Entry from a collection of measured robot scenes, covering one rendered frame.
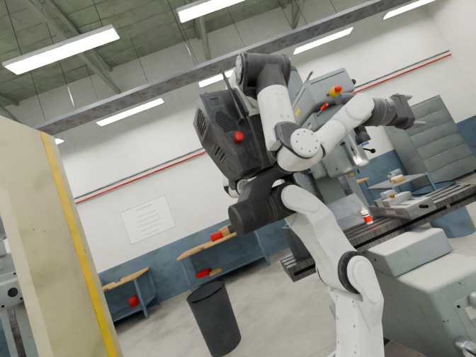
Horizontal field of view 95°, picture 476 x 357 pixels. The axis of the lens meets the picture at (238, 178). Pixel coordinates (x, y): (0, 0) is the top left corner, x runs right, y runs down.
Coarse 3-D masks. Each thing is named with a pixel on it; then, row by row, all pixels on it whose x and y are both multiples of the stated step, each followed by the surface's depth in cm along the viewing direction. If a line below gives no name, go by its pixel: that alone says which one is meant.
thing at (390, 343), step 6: (384, 342) 94; (390, 342) 94; (396, 342) 93; (384, 348) 92; (390, 348) 91; (396, 348) 90; (402, 348) 89; (408, 348) 88; (390, 354) 89; (396, 354) 88; (402, 354) 87; (408, 354) 86; (414, 354) 85; (420, 354) 84
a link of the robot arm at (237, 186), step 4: (224, 176) 102; (224, 180) 102; (228, 180) 100; (236, 180) 98; (240, 180) 99; (244, 180) 99; (224, 184) 103; (228, 184) 100; (232, 184) 98; (236, 184) 98; (240, 184) 98; (244, 184) 99; (224, 188) 106; (228, 188) 107; (232, 188) 98; (236, 188) 97; (240, 188) 97; (228, 192) 107; (240, 192) 97
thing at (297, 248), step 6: (282, 228) 137; (288, 228) 127; (288, 234) 130; (294, 234) 126; (288, 240) 134; (294, 240) 126; (300, 240) 126; (294, 246) 129; (300, 246) 126; (294, 252) 132; (300, 252) 125; (306, 252) 126; (300, 258) 126
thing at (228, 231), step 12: (360, 180) 488; (372, 192) 479; (228, 228) 494; (216, 240) 484; (192, 252) 456; (264, 252) 460; (192, 264) 518; (228, 264) 510; (240, 264) 466; (132, 276) 460; (204, 276) 491; (216, 276) 455; (108, 288) 445; (192, 288) 449; (132, 300) 487; (144, 300) 498; (120, 312) 481; (132, 312) 444; (144, 312) 442
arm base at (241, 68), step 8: (240, 56) 62; (240, 64) 62; (248, 64) 61; (288, 64) 63; (240, 72) 62; (248, 72) 61; (288, 72) 64; (240, 80) 64; (288, 80) 65; (240, 88) 66; (248, 88) 64
